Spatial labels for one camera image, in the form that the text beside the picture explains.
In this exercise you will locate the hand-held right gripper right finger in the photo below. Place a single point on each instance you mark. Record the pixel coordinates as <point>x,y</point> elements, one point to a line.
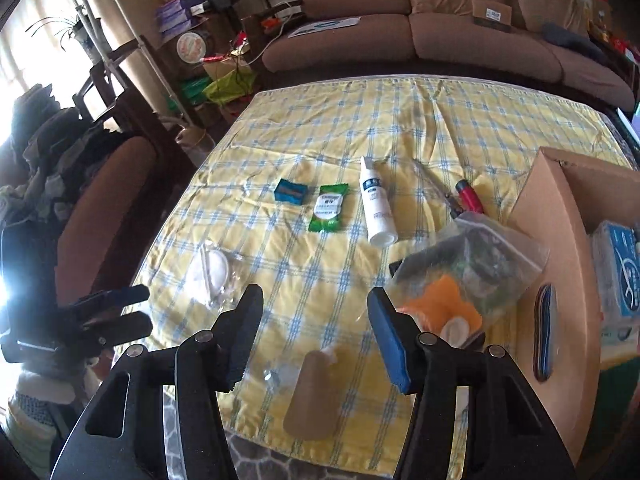
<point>395,350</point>

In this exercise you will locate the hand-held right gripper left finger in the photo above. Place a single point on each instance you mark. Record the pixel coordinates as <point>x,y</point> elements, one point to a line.
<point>245,340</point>

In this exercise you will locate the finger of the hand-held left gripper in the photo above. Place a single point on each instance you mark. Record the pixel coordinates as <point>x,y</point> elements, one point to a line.
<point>115,300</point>
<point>120,332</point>

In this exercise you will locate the clear packet with brown card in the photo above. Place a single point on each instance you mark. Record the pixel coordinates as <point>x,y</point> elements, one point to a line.
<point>310,395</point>

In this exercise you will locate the large cardboard box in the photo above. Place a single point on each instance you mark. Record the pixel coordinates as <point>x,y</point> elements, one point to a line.
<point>550,220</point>

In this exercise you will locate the person's left hand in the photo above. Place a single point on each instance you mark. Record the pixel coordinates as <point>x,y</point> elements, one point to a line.
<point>40,380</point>

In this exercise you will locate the white mask in wrapper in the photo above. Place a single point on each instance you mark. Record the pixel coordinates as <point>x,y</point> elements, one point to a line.
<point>212,272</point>

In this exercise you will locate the brown padded chair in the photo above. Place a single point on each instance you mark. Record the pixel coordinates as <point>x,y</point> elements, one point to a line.
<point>115,195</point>

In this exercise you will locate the clear zip bag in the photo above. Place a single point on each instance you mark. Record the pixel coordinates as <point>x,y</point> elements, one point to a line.
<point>475,260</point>

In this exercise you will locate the grey hexagon pattern table cover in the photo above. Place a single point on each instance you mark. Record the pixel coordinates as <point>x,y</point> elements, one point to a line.
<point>260,460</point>

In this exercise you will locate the white spray bottle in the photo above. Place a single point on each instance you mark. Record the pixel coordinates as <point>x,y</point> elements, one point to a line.
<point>377,205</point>

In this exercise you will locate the dark blue oblong case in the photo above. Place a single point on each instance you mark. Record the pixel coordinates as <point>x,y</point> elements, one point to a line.
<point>545,332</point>

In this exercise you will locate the pile of clothes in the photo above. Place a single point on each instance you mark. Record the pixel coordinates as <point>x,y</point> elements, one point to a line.
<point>55,160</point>

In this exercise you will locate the small blue box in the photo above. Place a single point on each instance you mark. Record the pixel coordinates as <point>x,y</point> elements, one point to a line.
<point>290,192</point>

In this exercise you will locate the green wipes packet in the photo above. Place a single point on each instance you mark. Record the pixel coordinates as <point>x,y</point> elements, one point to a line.
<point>327,207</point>

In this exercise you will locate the yellow plaid tablecloth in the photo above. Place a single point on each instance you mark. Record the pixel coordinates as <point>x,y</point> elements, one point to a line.
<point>350,125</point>

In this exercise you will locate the white blue packet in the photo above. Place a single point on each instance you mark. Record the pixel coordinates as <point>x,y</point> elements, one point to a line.
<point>620,270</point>

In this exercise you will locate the green bag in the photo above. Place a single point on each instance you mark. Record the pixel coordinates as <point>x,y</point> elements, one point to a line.
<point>230,87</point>

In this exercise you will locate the red wrapped item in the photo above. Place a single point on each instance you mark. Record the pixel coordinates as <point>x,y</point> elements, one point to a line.
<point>217,57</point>

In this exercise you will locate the round printed tin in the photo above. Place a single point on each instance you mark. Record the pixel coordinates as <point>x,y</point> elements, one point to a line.
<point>192,46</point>

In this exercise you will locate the potted plant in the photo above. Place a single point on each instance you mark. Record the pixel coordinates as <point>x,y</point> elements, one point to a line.
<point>85,35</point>

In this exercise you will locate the purple boxes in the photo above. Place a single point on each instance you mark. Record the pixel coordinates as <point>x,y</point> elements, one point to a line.
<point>177,15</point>

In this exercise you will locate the white pole rack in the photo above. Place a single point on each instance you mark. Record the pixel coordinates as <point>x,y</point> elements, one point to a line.
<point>120,5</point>

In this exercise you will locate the brown sofa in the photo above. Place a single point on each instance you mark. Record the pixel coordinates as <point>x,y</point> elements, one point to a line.
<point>340,45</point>

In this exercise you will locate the white blue printed paper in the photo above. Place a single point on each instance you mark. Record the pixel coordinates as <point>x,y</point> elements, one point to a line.
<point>325,27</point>

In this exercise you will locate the small cardboard box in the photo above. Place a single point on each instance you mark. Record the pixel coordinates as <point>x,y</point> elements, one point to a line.
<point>492,12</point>

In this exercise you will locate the grey pillow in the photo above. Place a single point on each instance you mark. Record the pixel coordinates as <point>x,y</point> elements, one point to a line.
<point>570,40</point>

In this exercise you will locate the stack of red boxes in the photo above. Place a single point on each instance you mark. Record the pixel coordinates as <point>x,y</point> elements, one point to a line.
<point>607,25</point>

